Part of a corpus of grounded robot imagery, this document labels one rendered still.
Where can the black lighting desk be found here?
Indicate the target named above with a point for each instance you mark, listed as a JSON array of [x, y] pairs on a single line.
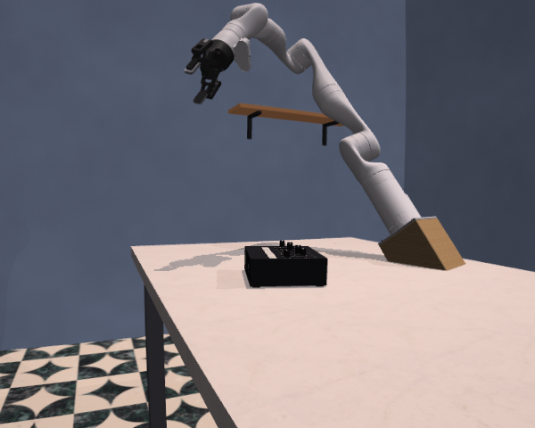
[[284, 266]]

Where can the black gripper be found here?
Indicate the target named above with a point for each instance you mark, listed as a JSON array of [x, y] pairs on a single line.
[[221, 54]]

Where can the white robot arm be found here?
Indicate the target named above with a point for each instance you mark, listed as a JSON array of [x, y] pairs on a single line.
[[381, 187]]

